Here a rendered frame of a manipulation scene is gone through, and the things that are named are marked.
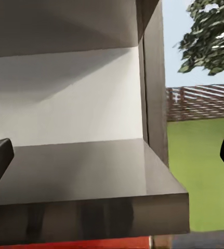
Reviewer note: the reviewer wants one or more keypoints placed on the fixed window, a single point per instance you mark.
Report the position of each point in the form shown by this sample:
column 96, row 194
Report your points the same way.
column 181, row 66

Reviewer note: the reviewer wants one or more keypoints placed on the shelf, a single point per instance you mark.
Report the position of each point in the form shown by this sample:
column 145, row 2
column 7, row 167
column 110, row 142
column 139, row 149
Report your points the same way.
column 30, row 27
column 90, row 191

